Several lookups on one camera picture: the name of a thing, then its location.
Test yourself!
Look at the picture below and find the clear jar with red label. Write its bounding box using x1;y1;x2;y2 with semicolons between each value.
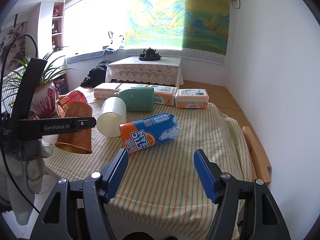
57;90;87;117

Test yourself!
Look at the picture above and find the blue orange drink can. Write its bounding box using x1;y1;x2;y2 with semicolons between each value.
119;113;181;153

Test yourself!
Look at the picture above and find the green landscape roller blind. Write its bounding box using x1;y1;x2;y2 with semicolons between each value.
124;0;230;65

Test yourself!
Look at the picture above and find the wooden bench edge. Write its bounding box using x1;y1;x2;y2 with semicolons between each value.
241;126;272;186

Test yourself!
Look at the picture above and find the orange tissue pack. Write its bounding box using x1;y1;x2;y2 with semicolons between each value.
93;83;121;99
149;85;178;106
175;89;209;109

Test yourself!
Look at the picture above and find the black cable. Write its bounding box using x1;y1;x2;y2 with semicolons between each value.
0;32;41;214

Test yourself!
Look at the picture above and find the black teapot set tray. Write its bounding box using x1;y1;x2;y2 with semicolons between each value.
138;48;161;61

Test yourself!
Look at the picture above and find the orange ornate paper cup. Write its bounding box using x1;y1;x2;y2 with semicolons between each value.
55;102;93;154

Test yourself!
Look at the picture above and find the black bag on floor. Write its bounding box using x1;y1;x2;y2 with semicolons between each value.
80;64;107;88

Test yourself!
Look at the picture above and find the green insulated bottle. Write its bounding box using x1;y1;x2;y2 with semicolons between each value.
115;87;155;112

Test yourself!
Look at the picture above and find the green spider plant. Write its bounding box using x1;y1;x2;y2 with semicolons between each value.
1;51;73;106

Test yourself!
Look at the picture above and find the ink painting wall scroll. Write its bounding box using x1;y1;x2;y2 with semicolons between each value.
1;22;27;75

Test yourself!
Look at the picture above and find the purple white ceramic plant pot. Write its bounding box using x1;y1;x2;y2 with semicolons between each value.
30;80;56;119

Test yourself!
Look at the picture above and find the white plastic cup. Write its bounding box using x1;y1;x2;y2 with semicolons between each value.
97;96;126;138

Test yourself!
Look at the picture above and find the lace-covered low table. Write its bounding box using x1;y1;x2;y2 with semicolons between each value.
105;56;183;88

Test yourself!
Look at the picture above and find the white pink wall shelf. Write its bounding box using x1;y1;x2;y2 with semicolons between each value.
37;1;65;56

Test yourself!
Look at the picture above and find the striped table cloth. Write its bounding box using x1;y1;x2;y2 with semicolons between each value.
42;93;253;240

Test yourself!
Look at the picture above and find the white gloved left hand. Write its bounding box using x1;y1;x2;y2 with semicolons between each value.
1;139;54;225

